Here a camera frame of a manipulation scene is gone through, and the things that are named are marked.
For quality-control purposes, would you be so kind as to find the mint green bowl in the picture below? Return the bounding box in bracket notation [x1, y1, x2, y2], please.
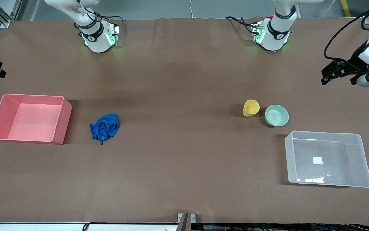
[264, 105, 289, 127]

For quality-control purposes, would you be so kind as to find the yellow plastic cup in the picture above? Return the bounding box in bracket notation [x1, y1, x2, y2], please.
[243, 99, 260, 118]

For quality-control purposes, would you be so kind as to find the blue cloth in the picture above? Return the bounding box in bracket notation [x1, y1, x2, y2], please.
[90, 113, 120, 145]

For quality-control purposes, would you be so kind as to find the pink plastic box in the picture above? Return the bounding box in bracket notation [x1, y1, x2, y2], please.
[0, 94, 73, 145]

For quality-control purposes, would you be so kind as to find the clear plastic box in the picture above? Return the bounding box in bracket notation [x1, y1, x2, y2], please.
[284, 130, 369, 188]

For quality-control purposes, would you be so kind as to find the brown table cover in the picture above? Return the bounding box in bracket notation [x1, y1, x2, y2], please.
[0, 17, 369, 225]

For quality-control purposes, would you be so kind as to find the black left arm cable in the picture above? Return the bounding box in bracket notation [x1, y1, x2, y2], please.
[324, 0, 369, 62]

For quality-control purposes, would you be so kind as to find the black left base cable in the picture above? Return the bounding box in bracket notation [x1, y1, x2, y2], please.
[225, 16, 258, 34]

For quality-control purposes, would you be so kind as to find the black base cable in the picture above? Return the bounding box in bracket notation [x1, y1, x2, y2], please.
[225, 16, 258, 34]
[75, 0, 127, 31]

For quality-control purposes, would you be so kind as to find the black right base cable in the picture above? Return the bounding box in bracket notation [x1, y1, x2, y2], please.
[75, 0, 127, 31]

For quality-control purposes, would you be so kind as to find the white table edge rail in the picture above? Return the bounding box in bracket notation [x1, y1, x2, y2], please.
[0, 221, 178, 231]

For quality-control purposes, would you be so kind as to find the metal table bracket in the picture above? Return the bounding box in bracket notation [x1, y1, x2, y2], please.
[177, 213, 196, 231]

